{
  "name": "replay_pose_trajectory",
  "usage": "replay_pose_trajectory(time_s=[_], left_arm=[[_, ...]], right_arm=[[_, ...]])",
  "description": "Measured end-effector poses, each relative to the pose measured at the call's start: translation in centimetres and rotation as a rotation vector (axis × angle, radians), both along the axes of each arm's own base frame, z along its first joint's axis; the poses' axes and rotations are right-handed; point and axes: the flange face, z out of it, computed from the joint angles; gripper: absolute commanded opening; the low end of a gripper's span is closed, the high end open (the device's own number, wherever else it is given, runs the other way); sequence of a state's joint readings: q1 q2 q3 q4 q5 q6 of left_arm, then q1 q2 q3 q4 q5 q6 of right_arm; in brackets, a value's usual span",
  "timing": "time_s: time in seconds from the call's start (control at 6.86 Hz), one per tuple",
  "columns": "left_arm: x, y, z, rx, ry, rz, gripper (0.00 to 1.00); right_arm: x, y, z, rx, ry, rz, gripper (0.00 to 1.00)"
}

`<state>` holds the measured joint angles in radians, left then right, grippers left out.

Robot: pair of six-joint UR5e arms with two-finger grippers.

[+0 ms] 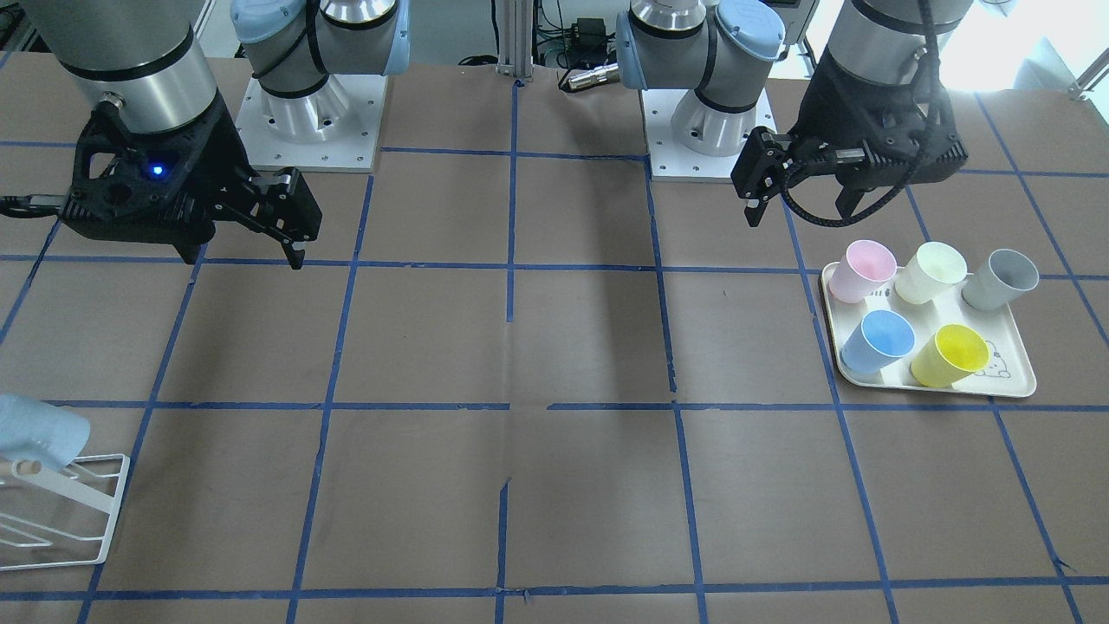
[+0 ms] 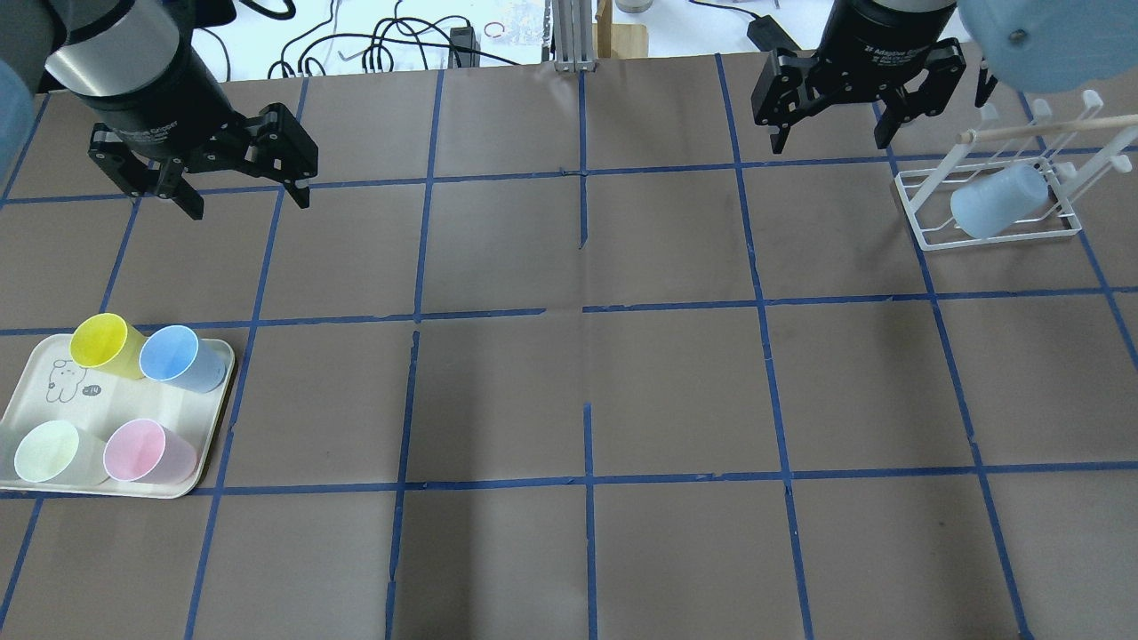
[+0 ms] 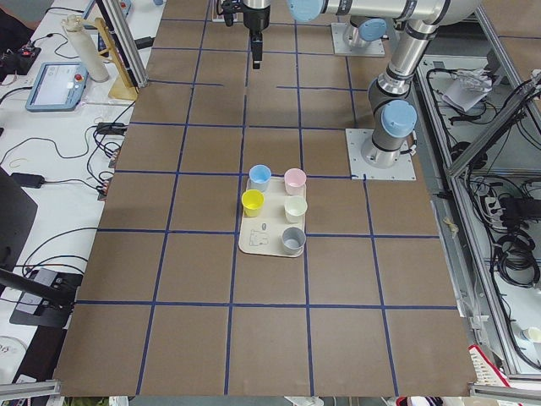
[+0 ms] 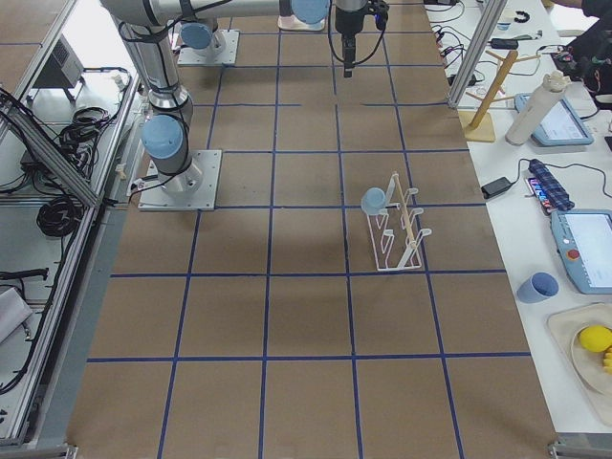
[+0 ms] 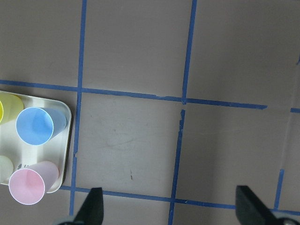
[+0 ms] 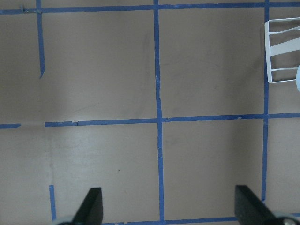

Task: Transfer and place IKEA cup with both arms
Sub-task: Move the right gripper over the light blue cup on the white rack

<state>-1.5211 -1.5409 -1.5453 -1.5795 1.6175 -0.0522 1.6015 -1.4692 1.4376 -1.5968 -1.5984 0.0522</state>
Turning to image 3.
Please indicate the grey blue plastic cup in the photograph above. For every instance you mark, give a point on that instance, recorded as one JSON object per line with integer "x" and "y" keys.
{"x": 293, "y": 240}

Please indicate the light blue plastic cup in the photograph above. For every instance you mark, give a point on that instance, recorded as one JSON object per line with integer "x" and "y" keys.
{"x": 259, "y": 177}

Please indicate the pink plastic cup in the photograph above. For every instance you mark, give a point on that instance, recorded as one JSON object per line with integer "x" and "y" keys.
{"x": 294, "y": 180}

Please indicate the yellow plastic cup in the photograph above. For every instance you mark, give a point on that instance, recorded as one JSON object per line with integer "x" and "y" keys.
{"x": 252, "y": 201}

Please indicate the cream white plastic cup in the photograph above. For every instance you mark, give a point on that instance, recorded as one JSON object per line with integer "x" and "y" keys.
{"x": 295, "y": 207}

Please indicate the wooden stand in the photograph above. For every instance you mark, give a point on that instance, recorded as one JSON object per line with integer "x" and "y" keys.
{"x": 122, "y": 88}

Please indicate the white cylindrical bottle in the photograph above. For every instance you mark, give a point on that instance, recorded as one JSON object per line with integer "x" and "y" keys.
{"x": 85, "y": 48}

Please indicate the beige plastic tray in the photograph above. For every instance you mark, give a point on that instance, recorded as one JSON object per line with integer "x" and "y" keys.
{"x": 261, "y": 235}

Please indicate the blue teach pendant tablet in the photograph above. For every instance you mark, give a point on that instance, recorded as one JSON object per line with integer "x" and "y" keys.
{"x": 58, "y": 87}

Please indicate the crumpled white paper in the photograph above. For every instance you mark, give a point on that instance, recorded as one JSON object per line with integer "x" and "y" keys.
{"x": 467, "y": 89}

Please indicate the black power adapter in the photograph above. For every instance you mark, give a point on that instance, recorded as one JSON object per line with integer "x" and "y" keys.
{"x": 28, "y": 180}

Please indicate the aluminium frame post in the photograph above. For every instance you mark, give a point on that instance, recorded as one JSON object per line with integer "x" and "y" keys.
{"x": 124, "y": 41}

